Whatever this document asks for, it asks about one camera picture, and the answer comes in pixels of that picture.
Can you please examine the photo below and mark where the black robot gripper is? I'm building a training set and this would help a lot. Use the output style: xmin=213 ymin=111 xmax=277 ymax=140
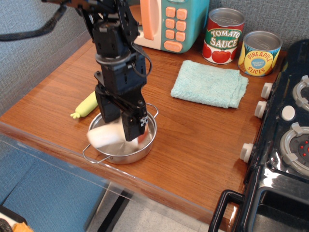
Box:
xmin=95 ymin=52 xmax=148 ymax=141

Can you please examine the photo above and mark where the plush brown white mushroom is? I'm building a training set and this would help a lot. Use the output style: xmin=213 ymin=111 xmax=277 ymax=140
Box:
xmin=87 ymin=121 xmax=149 ymax=148

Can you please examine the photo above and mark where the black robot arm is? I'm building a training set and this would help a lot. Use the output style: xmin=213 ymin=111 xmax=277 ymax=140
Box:
xmin=52 ymin=0 xmax=150 ymax=141

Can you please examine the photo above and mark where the stainless steel pot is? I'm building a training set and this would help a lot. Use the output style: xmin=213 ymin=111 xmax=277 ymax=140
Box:
xmin=82 ymin=103 xmax=159 ymax=164

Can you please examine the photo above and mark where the light blue folded cloth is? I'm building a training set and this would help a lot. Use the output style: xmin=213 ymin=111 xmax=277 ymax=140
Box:
xmin=171 ymin=60 xmax=249 ymax=109

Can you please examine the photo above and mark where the teal toy microwave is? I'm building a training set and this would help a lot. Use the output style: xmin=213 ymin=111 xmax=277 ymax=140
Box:
xmin=128 ymin=0 xmax=210 ymax=54

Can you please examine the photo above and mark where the white lower stove knob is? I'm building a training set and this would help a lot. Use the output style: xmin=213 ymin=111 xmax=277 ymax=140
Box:
xmin=240 ymin=143 xmax=253 ymax=163

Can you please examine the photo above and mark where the white stove knob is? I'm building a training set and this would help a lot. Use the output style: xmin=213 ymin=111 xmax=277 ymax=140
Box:
xmin=240 ymin=143 xmax=253 ymax=163
xmin=254 ymin=101 xmax=267 ymax=119
xmin=261 ymin=82 xmax=273 ymax=100

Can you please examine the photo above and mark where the tomato sauce can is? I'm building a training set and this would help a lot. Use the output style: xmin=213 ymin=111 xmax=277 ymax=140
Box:
xmin=202 ymin=8 xmax=245 ymax=64

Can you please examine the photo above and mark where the white middle stove knob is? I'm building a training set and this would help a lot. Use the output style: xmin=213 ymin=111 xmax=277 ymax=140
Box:
xmin=254 ymin=101 xmax=267 ymax=119

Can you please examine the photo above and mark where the white upper stove knob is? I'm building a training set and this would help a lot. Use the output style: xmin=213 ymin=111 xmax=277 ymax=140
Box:
xmin=261 ymin=82 xmax=273 ymax=100

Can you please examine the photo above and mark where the orange object at corner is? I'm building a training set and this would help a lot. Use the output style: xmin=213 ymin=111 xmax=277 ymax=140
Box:
xmin=12 ymin=222 xmax=34 ymax=232

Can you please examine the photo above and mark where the pineapple slices can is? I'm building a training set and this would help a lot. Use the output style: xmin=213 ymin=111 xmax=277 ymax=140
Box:
xmin=238 ymin=31 xmax=282 ymax=77

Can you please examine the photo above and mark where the black toy stove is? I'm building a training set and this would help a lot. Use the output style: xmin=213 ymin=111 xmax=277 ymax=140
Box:
xmin=209 ymin=39 xmax=309 ymax=232

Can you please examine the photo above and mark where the spoon with green handle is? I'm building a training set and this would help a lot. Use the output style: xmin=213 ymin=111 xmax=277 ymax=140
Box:
xmin=70 ymin=91 xmax=98 ymax=119

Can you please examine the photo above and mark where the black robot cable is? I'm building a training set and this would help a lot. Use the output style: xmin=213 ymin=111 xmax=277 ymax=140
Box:
xmin=0 ymin=4 xmax=68 ymax=41

